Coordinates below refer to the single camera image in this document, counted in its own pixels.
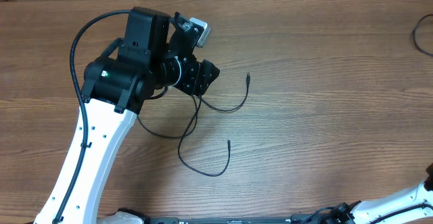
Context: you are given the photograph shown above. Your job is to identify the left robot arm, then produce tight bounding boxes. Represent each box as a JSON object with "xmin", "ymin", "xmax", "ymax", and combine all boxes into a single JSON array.
[{"xmin": 35, "ymin": 7, "xmax": 219, "ymax": 223}]

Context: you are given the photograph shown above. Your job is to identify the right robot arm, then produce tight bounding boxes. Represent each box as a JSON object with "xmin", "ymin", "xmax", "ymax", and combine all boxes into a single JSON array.
[{"xmin": 319, "ymin": 166, "xmax": 432, "ymax": 224}]

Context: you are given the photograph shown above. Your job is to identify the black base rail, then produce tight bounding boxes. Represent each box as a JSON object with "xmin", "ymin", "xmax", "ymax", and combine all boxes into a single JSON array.
[{"xmin": 97, "ymin": 208, "xmax": 356, "ymax": 224}]

